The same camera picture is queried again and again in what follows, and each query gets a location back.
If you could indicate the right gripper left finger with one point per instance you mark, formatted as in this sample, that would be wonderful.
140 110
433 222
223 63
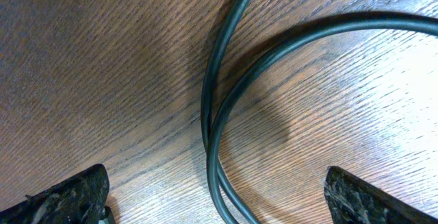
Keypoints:
78 199

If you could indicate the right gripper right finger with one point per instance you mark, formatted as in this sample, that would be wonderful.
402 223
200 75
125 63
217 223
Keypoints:
353 200

